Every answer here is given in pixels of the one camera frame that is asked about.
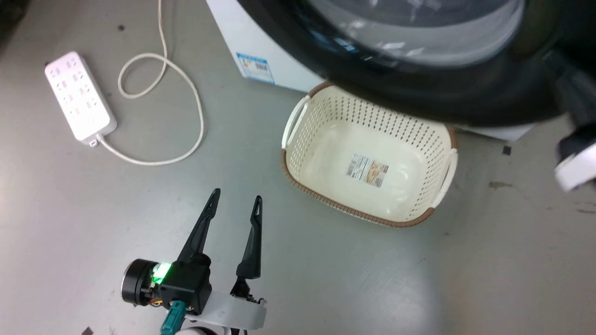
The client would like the teal cable connector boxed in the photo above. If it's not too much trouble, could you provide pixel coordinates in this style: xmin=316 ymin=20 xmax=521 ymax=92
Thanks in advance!
xmin=160 ymin=301 xmax=187 ymax=335

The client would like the white power strip cable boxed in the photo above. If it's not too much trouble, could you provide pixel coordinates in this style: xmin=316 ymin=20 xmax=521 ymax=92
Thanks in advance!
xmin=89 ymin=0 xmax=205 ymax=167

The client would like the white power strip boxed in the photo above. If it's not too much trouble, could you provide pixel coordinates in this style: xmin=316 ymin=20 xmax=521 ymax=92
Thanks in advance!
xmin=44 ymin=51 xmax=117 ymax=143

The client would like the blue energy label sticker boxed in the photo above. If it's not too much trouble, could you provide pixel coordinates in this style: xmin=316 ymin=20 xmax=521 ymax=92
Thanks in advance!
xmin=236 ymin=52 xmax=276 ymax=85

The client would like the white washing machine body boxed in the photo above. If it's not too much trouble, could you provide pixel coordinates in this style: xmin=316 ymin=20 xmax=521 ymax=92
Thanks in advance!
xmin=206 ymin=0 xmax=537 ymax=142

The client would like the black round washing machine door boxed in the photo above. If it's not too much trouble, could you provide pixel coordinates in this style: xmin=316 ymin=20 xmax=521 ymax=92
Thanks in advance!
xmin=237 ymin=0 xmax=596 ymax=128

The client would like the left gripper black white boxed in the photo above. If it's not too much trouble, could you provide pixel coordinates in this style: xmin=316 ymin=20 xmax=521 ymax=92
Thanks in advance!
xmin=122 ymin=188 xmax=268 ymax=332

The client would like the paper label in basket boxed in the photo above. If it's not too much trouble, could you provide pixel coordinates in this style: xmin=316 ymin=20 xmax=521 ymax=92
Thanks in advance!
xmin=345 ymin=153 xmax=390 ymax=188

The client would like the cream plastic laundry basket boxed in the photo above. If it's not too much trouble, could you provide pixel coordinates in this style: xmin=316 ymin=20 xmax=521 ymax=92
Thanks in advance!
xmin=280 ymin=81 xmax=460 ymax=229

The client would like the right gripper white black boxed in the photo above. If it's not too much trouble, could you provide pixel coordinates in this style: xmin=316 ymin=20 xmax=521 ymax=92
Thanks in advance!
xmin=542 ymin=48 xmax=596 ymax=193

